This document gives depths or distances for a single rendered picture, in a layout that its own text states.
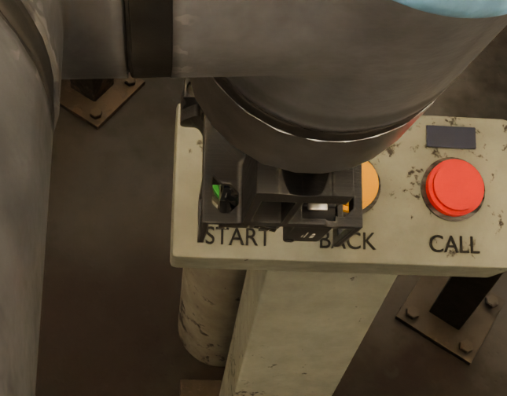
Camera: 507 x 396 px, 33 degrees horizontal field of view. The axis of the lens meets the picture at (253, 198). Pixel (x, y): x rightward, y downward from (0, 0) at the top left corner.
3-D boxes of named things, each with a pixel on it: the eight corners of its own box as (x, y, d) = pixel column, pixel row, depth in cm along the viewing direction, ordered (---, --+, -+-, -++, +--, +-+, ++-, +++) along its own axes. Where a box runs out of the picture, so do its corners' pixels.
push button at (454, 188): (420, 163, 61) (428, 156, 59) (475, 166, 61) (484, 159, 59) (422, 218, 60) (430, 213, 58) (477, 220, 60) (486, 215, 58)
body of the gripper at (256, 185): (189, 244, 42) (200, 188, 30) (195, 80, 44) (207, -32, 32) (342, 249, 43) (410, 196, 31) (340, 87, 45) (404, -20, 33)
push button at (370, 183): (317, 158, 60) (321, 151, 58) (372, 160, 60) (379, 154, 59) (317, 214, 59) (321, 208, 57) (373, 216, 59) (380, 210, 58)
